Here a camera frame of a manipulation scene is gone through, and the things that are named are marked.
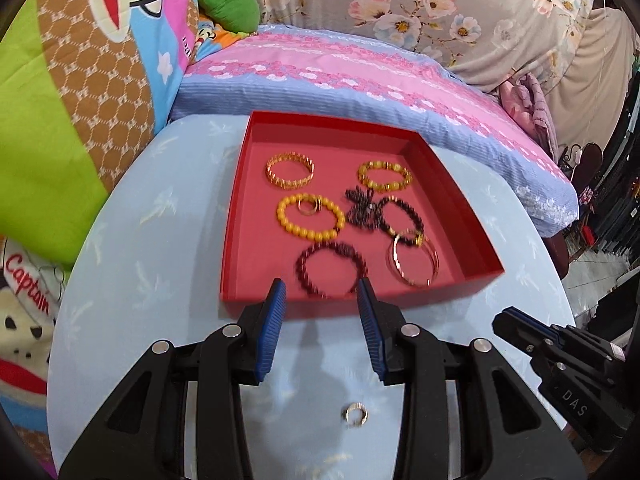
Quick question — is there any gold chain bracelet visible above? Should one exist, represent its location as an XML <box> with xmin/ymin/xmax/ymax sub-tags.
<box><xmin>265</xmin><ymin>152</ymin><xmax>316</xmax><ymax>190</ymax></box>

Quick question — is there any gold ring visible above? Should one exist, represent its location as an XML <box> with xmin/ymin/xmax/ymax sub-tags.
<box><xmin>292</xmin><ymin>196</ymin><xmax>323</xmax><ymax>216</ymax></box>

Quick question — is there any small garnet wrap bracelet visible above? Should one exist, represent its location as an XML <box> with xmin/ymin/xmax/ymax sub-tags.
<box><xmin>345</xmin><ymin>185</ymin><xmax>383</xmax><ymax>228</ymax></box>

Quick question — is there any pink and blue striped bedding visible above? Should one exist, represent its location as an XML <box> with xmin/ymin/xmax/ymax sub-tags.
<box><xmin>170</xmin><ymin>24</ymin><xmax>581</xmax><ymax>238</ymax></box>

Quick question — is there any red cardboard box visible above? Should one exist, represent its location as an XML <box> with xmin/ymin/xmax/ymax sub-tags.
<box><xmin>220</xmin><ymin>111</ymin><xmax>505</xmax><ymax>303</ymax></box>

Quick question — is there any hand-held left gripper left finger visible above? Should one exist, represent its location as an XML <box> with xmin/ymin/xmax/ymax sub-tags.
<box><xmin>57</xmin><ymin>278</ymin><xmax>287</xmax><ymax>480</ymax></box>

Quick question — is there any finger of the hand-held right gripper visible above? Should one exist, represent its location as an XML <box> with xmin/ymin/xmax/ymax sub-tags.
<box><xmin>507</xmin><ymin>306</ymin><xmax>626</xmax><ymax>363</ymax></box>
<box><xmin>492</xmin><ymin>310</ymin><xmax>556</xmax><ymax>376</ymax></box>

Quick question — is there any thin metal bangle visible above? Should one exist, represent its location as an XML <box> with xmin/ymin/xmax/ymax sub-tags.
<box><xmin>387</xmin><ymin>230</ymin><xmax>440</xmax><ymax>287</ymax></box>

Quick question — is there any yellow cat-eye bead bracelet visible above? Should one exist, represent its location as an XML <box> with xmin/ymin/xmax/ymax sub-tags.
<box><xmin>357</xmin><ymin>159</ymin><xmax>413</xmax><ymax>194</ymax></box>

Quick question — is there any pink quilted cloth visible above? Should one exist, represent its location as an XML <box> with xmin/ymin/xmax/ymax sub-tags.
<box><xmin>497</xmin><ymin>72</ymin><xmax>561</xmax><ymax>161</ymax></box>

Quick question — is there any orange-yellow bead bracelet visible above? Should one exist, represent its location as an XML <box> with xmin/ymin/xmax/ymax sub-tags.
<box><xmin>276</xmin><ymin>193</ymin><xmax>346</xmax><ymax>241</ymax></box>

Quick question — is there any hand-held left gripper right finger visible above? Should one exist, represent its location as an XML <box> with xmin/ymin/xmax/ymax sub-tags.
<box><xmin>356</xmin><ymin>277</ymin><xmax>586</xmax><ymax>480</ymax></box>

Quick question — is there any green pillow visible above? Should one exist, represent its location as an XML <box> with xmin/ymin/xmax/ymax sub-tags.
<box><xmin>195</xmin><ymin>0</ymin><xmax>260</xmax><ymax>34</ymax></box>

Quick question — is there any dark brown bead bracelet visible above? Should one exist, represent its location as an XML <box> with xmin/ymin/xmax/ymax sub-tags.
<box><xmin>375</xmin><ymin>196</ymin><xmax>426</xmax><ymax>248</ymax></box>

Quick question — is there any dark red bead bracelet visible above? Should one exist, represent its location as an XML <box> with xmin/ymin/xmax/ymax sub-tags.
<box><xmin>295</xmin><ymin>241</ymin><xmax>370</xmax><ymax>297</ymax></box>

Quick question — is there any grey floral bed sheet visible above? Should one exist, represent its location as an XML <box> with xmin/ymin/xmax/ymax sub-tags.
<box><xmin>215</xmin><ymin>0</ymin><xmax>596</xmax><ymax>91</ymax></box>

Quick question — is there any colourful cartoon monkey blanket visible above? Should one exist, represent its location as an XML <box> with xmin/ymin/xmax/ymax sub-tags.
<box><xmin>0</xmin><ymin>0</ymin><xmax>261</xmax><ymax>480</ymax></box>

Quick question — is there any beige plain cloth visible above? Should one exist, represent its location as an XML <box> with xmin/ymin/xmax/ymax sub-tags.
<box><xmin>545</xmin><ymin>7</ymin><xmax>640</xmax><ymax>161</ymax></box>

